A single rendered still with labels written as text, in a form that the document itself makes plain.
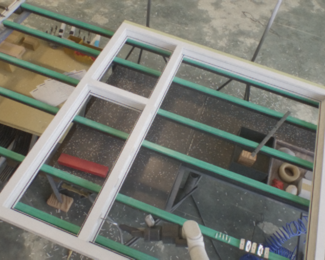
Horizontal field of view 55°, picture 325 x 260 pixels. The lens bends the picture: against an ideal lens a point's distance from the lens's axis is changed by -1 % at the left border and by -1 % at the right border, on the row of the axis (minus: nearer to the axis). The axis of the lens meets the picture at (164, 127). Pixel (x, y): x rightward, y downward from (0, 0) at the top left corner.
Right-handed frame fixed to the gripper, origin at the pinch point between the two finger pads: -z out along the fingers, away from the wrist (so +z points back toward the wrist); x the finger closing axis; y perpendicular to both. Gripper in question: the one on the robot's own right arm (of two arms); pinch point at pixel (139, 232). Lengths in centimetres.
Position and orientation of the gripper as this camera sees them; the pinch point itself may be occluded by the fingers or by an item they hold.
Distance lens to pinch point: 149.3
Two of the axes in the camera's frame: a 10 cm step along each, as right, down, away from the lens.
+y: 0.0, 10.0, -0.1
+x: -1.1, -0.1, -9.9
